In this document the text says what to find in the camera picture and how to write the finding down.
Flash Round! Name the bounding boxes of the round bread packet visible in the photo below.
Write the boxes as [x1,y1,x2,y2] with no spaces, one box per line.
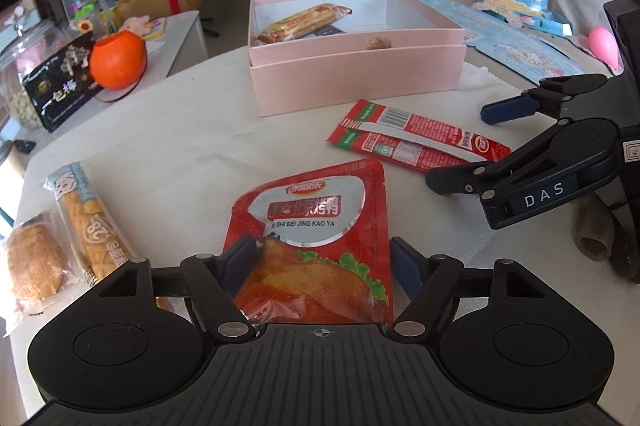
[0,211,71,337]

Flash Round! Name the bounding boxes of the light blue snack packet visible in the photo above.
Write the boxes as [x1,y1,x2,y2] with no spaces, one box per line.
[47,162,136,287]

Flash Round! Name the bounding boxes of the glass jar of nuts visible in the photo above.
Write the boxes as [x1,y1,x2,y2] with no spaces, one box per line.
[0,6,83,129]

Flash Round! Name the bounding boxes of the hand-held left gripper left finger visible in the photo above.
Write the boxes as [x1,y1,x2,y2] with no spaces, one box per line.
[89,235,259,343]

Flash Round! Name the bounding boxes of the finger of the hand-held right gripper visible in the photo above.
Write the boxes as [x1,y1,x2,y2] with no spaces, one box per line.
[480,75,623,127]
[425,118,623,231]

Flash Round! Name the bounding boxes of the pink cardboard box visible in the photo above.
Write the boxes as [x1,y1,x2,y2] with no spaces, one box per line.
[248,0,468,119]

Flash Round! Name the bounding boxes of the red roast duck packet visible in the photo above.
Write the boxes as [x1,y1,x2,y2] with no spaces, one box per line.
[220,158,393,327]

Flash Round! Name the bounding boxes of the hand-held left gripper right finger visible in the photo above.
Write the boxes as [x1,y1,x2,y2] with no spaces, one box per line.
[389,236,553,342]

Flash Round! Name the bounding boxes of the white mug with steel rim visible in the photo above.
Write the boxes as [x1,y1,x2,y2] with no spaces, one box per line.
[0,140,28,227]

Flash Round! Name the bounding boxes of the long bread stick packet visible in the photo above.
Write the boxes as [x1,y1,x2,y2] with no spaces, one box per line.
[252,2,353,46]

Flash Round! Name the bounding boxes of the black gift box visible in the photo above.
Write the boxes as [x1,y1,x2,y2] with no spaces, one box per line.
[21,31,106,133]

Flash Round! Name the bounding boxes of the blue cartoon printed sheet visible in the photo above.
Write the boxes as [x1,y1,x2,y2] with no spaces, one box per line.
[415,0,586,82]

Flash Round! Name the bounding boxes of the colourful toy set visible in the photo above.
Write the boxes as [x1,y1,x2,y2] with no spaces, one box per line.
[70,0,121,42]

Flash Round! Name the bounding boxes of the pink balloon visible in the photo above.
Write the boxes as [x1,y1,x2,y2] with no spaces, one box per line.
[588,27,621,69]

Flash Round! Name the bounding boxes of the person's right hand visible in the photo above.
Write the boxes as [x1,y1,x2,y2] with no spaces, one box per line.
[574,195,617,263]

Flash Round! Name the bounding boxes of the orange pumpkin bucket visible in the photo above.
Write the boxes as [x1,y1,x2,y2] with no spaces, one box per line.
[90,31,148,91]

